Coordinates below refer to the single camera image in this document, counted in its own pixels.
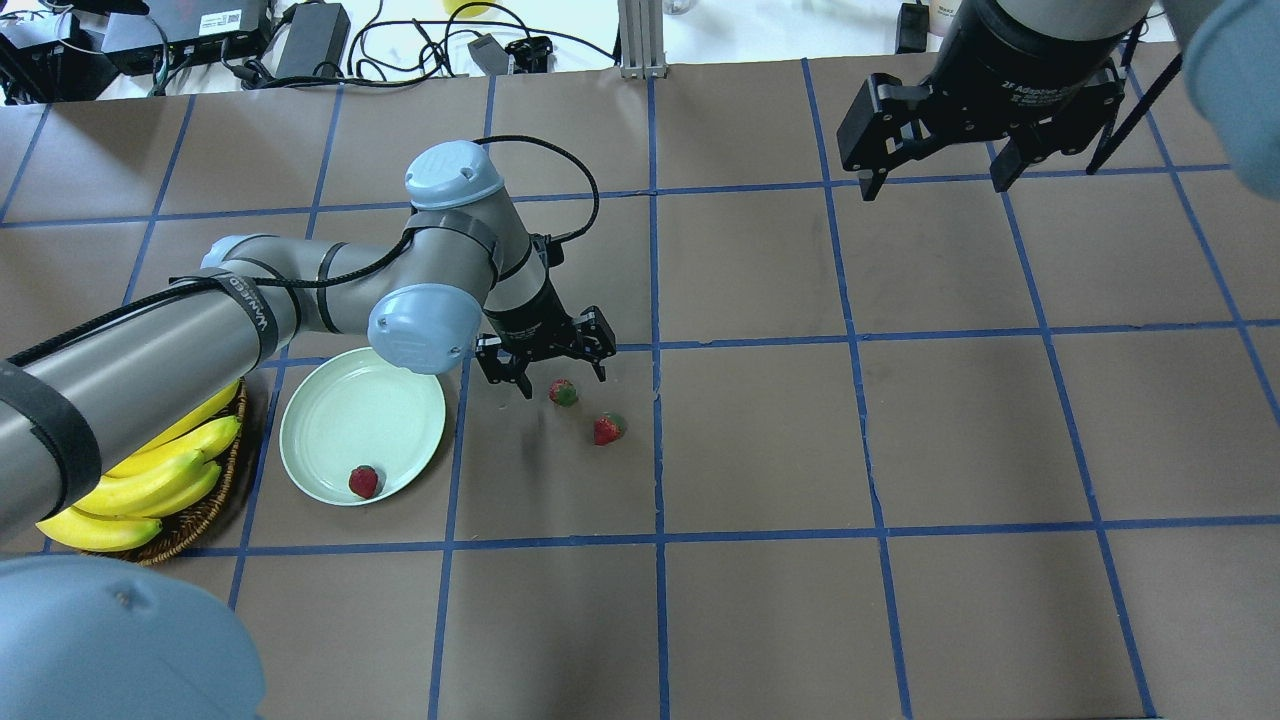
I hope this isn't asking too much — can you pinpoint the woven wicker fruit basket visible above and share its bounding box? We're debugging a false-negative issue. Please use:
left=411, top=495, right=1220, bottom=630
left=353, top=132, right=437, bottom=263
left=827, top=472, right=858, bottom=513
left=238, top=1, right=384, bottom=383
left=60, top=380, right=251, bottom=568

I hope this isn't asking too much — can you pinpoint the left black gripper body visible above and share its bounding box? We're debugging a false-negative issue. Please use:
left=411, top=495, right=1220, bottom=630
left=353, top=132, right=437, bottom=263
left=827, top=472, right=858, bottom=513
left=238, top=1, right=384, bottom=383
left=474, top=279, right=617, bottom=386

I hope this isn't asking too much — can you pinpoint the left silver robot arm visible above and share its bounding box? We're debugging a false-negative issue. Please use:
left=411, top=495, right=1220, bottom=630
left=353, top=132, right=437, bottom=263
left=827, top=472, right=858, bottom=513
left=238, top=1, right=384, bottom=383
left=1, top=138, right=617, bottom=719

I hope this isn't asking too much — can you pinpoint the black power adapter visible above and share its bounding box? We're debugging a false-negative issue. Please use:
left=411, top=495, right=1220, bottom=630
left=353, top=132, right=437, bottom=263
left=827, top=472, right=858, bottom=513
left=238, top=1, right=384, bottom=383
left=274, top=1, right=351, bottom=79

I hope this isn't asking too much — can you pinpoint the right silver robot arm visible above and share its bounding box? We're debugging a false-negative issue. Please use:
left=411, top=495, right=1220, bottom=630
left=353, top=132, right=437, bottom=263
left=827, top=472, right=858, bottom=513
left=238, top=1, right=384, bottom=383
left=836, top=1, right=1279, bottom=201

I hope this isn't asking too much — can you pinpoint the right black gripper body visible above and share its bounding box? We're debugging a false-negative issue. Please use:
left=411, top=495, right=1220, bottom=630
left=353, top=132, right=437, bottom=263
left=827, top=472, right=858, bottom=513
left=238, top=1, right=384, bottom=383
left=836, top=1, right=1126, bottom=174

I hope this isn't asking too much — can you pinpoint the black camera usb cable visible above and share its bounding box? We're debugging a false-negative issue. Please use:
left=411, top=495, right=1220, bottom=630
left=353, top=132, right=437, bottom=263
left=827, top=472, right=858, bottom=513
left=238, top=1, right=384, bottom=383
left=475, top=135, right=602, bottom=246

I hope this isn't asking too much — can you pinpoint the yellow banana bunch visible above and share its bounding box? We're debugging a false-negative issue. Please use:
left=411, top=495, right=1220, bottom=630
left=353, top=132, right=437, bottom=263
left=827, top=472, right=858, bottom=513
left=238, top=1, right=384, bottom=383
left=36, top=378, right=244, bottom=553

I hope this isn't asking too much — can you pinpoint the aluminium frame post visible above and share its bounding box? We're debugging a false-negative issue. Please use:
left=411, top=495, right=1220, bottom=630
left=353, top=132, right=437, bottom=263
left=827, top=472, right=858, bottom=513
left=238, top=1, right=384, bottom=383
left=617, top=0, right=669, bottom=79

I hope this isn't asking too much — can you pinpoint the light green plate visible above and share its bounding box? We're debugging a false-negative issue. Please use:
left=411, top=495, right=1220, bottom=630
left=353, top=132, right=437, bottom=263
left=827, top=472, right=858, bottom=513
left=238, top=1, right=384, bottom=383
left=278, top=348, right=447, bottom=507

